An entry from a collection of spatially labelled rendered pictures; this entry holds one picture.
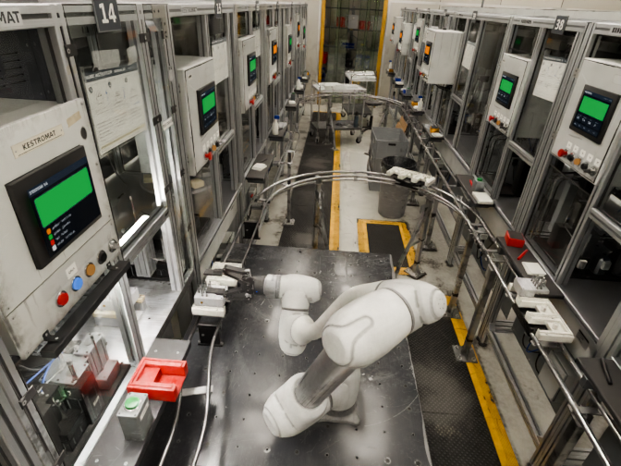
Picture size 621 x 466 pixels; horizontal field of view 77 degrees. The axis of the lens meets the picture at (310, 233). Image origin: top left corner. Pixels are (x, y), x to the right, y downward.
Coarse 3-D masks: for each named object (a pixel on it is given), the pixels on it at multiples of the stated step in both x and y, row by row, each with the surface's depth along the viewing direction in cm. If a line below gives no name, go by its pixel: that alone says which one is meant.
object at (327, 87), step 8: (312, 80) 643; (320, 88) 613; (328, 88) 618; (336, 88) 620; (344, 88) 622; (352, 88) 643; (360, 88) 646; (352, 112) 694; (320, 120) 690; (336, 120) 696; (344, 120) 700; (352, 120) 700; (320, 128) 653; (336, 128) 657; (344, 128) 659; (352, 128) 658; (360, 128) 662; (360, 136) 668
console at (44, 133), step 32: (0, 128) 74; (32, 128) 82; (64, 128) 91; (0, 160) 74; (32, 160) 82; (64, 160) 90; (96, 160) 104; (0, 192) 75; (96, 192) 106; (0, 224) 75; (32, 224) 82; (96, 224) 107; (0, 256) 76; (32, 256) 84; (64, 256) 94; (96, 256) 108; (0, 288) 76; (32, 288) 85; (64, 288) 95; (0, 320) 80; (32, 320) 85
